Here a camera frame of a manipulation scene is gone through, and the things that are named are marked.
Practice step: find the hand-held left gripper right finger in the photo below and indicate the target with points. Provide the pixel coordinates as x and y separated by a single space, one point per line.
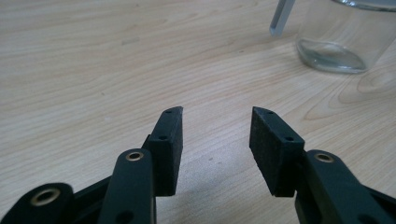
277 158

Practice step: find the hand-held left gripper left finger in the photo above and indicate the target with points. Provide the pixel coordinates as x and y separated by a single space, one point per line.
165 155

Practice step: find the clear glass jar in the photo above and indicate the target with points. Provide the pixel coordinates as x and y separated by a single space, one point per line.
345 40

